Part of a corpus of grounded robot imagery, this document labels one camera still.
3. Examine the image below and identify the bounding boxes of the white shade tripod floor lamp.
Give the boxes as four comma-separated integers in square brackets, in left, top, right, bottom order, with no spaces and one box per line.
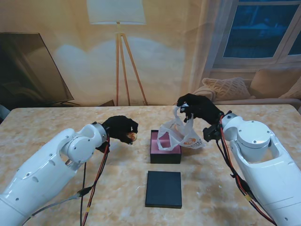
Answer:
[86,0,149,106]

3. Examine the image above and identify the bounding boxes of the grey left arm cable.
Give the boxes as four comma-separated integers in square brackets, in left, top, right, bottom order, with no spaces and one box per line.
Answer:
[23,188,91,222]

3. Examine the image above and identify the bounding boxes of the white plastic bag orange logo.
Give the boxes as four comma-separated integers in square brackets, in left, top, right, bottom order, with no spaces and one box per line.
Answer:
[157,105,206,151]

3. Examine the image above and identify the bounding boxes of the plain tan cushion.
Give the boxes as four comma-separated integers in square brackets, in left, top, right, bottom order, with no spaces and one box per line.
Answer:
[249,68,301,98]

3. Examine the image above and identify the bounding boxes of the red black right arm cables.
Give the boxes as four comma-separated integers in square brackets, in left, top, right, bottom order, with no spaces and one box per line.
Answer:
[216,117,278,226]

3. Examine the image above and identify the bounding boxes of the dark flat television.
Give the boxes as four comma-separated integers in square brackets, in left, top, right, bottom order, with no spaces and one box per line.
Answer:
[0,32,79,106]

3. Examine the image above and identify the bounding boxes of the black gift box pink inside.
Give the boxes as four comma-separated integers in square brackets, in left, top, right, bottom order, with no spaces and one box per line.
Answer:
[150,129,182,164]

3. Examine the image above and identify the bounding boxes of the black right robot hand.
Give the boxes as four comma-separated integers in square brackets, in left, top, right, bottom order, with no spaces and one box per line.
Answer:
[176,93,223,124]

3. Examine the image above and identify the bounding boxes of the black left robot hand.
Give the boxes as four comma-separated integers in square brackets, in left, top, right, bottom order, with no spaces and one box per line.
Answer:
[101,115,139,145]

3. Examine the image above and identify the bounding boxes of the white framed window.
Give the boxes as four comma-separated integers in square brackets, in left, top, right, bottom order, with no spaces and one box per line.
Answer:
[210,0,301,71]

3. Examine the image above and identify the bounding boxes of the red black left arm cables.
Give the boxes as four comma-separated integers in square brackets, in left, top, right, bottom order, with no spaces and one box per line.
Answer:
[79,138,111,226]

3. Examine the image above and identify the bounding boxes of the beige sofa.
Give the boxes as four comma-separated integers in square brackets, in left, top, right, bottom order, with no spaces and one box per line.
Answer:
[190,68,301,105]

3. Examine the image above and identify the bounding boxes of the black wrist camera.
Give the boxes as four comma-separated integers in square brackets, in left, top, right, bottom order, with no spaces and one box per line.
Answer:
[203,124,223,142]
[96,141,111,153]

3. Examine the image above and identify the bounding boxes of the beige knitted cushion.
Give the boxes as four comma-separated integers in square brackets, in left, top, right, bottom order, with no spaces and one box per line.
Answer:
[202,77,252,101]
[279,82,301,99]

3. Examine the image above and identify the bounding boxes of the black gift box lid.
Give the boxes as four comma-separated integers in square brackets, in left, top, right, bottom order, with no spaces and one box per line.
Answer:
[145,171,183,209]

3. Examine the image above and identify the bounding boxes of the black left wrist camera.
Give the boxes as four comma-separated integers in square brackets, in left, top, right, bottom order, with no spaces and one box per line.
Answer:
[96,141,111,153]

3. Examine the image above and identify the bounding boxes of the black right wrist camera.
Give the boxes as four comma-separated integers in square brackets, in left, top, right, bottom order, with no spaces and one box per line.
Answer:
[203,124,223,142]

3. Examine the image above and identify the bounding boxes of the red black arm cables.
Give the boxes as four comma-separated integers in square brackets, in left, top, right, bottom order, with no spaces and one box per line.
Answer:
[216,117,278,226]
[79,138,111,226]

